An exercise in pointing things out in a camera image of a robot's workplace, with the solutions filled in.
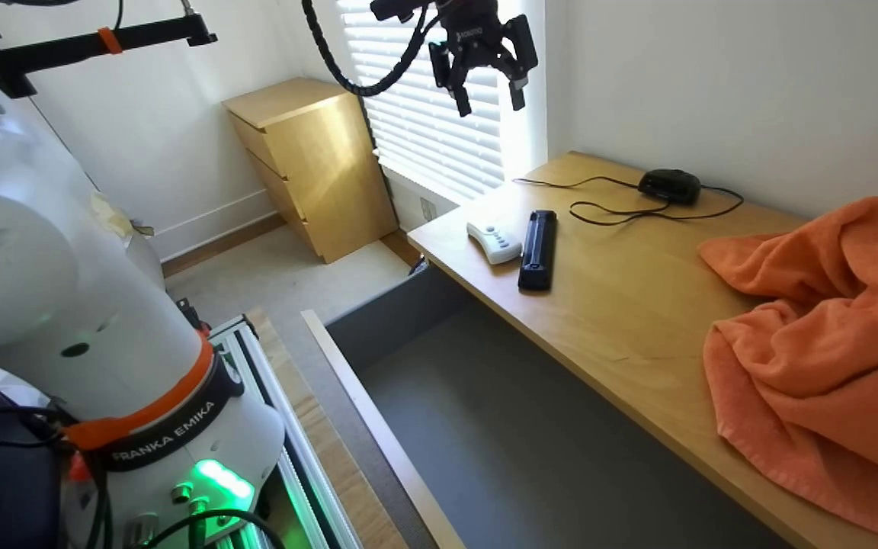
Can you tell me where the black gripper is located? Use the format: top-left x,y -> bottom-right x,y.
426,0 -> 543,118

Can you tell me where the small white remote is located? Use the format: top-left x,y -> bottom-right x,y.
462,220 -> 524,268

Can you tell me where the wooden drawer cabinet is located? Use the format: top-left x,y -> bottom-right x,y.
221,75 -> 399,264

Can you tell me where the black computer mouse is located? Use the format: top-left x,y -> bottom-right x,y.
637,169 -> 704,208

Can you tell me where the orange towel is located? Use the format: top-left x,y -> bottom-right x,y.
695,196 -> 878,549

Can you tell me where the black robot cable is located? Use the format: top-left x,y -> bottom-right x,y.
299,0 -> 433,101

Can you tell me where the black mouse cable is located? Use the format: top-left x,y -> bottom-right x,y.
520,170 -> 746,230

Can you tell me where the wooden frame board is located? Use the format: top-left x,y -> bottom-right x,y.
299,308 -> 466,549

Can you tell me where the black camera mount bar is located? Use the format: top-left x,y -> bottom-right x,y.
0,12 -> 218,101

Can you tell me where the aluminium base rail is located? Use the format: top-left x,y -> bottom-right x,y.
206,313 -> 363,549

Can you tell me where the black base cable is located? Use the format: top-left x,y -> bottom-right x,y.
136,504 -> 286,549

